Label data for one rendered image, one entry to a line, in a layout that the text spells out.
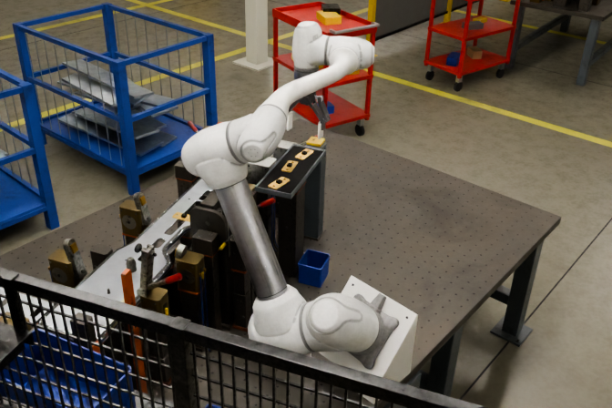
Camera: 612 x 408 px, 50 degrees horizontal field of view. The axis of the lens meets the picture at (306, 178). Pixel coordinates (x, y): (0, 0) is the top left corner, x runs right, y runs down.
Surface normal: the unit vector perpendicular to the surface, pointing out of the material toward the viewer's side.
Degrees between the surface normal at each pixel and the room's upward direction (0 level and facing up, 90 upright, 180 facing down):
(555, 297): 0
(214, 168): 85
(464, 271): 0
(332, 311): 46
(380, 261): 0
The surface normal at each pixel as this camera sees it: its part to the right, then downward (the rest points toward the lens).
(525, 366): 0.02, -0.87
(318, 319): -0.39, -0.39
